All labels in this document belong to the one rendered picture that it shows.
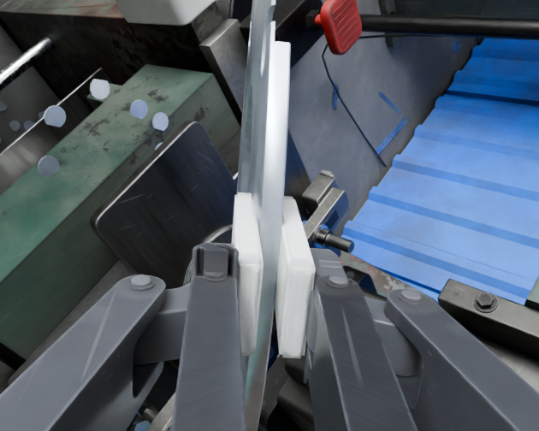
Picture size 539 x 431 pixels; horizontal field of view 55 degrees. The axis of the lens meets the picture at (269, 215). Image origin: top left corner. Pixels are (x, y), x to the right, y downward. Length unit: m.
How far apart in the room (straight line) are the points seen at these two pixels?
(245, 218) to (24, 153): 0.78
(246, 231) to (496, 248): 1.94
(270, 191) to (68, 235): 0.45
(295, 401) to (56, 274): 0.29
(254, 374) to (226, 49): 0.55
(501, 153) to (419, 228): 0.50
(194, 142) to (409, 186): 1.89
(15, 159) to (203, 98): 0.38
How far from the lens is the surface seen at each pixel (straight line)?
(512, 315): 0.49
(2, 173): 0.93
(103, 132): 0.70
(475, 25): 1.30
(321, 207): 0.75
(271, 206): 0.17
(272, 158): 0.17
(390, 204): 2.28
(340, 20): 0.68
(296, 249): 0.15
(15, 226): 0.65
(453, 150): 2.46
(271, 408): 0.55
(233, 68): 0.71
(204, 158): 0.51
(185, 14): 0.68
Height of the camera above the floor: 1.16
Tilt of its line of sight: 39 degrees down
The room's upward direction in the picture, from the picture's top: 110 degrees clockwise
